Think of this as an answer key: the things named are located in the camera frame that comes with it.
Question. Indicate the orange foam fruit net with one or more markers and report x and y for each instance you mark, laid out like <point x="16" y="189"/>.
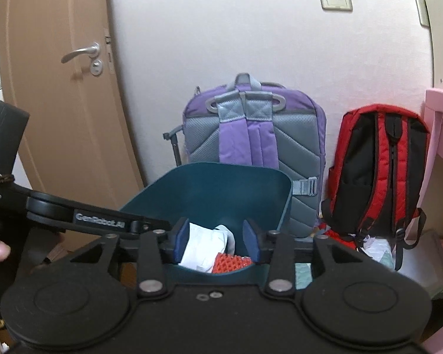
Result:
<point x="225" y="263"/>

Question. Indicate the silver door handle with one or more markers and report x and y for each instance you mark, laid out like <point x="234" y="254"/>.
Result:
<point x="92" y="52"/>

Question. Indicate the red black backpack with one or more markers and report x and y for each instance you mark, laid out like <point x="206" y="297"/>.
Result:
<point x="375" y="181"/>

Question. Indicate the dark teal trash bin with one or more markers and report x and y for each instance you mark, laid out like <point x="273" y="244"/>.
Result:
<point x="209" y="194"/>

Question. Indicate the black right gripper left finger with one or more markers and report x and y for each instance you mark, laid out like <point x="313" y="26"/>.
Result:
<point x="173" y="243"/>

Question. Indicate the black trolley handle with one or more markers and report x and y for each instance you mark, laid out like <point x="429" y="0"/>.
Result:
<point x="171" y="137"/>

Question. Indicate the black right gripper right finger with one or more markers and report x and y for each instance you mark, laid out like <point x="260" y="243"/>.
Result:
<point x="259" y="243"/>

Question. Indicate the brown wooden door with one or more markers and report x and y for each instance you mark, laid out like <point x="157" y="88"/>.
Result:
<point x="76" y="144"/>

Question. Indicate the white tissue paper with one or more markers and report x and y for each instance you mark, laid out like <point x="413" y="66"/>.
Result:
<point x="204" y="245"/>

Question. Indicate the purple grey backpack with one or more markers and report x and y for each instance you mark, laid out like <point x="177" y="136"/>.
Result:
<point x="248" y="122"/>

